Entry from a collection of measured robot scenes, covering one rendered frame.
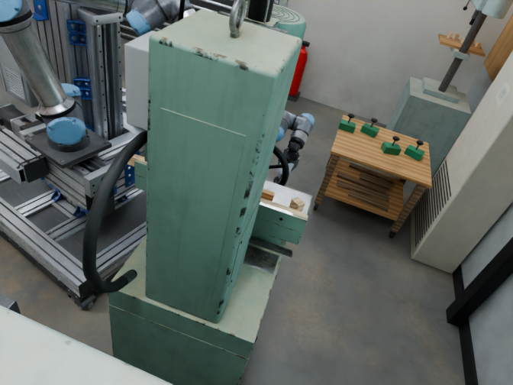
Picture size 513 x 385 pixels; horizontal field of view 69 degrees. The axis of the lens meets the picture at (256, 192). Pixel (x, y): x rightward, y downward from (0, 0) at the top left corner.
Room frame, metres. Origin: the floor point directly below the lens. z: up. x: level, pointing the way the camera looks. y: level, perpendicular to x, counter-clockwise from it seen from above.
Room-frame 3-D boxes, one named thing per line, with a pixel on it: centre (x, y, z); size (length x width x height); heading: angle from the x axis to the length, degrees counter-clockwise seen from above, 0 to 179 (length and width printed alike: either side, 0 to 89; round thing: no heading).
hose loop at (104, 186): (0.58, 0.26, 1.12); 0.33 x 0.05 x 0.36; 173
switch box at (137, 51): (0.67, 0.25, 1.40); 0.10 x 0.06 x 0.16; 173
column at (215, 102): (0.68, 0.11, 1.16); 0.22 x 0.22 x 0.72; 83
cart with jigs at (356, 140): (2.33, -0.76, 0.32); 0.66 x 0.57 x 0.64; 81
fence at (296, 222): (0.94, 0.12, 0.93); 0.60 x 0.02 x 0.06; 83
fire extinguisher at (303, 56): (3.93, -0.09, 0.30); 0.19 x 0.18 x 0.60; 171
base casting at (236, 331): (0.85, 0.09, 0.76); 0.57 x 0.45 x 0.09; 173
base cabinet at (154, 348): (0.85, 0.08, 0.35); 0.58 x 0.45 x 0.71; 173
